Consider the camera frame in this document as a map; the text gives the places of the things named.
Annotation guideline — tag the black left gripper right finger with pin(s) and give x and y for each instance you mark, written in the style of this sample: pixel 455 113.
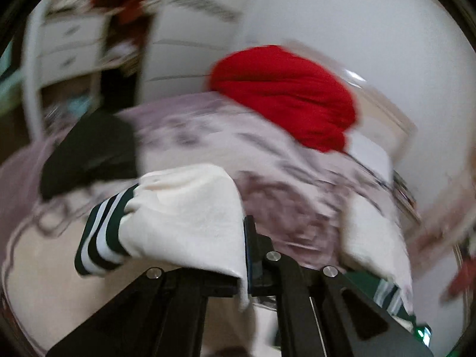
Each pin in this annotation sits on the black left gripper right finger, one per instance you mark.
pixel 326 315

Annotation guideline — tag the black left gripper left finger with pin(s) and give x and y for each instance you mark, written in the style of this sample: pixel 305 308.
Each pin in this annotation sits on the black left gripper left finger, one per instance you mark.
pixel 158 314

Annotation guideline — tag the green and cream varsity jacket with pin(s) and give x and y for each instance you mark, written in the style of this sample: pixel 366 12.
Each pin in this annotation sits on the green and cream varsity jacket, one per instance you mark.
pixel 194 216

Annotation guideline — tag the floral purple white blanket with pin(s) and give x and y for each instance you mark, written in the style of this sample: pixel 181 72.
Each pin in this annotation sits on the floral purple white blanket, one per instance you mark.
pixel 43 298

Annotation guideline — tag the black garment on bed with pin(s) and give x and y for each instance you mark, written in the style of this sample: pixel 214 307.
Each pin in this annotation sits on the black garment on bed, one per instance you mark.
pixel 100 147

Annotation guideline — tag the red garment on bed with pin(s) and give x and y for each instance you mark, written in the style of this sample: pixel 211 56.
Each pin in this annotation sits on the red garment on bed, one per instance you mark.
pixel 298 95

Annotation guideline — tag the white drawer cabinet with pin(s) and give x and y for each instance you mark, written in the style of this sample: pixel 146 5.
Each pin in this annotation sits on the white drawer cabinet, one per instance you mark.
pixel 57 48

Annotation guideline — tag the white wardrobe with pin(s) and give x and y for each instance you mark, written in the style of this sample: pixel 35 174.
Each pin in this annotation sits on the white wardrobe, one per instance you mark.
pixel 185 40

